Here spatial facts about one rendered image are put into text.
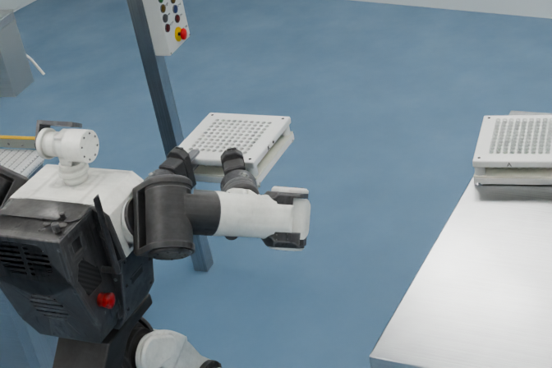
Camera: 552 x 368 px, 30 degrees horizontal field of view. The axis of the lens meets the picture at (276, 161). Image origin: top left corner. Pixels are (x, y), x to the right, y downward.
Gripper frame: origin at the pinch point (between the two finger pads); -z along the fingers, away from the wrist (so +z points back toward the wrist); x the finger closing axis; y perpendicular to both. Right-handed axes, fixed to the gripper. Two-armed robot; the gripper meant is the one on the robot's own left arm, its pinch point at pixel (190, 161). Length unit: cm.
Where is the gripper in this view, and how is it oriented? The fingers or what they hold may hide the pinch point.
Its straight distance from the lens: 264.7
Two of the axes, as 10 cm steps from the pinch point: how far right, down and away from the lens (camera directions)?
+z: -5.1, 5.1, -6.9
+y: 8.4, 1.4, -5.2
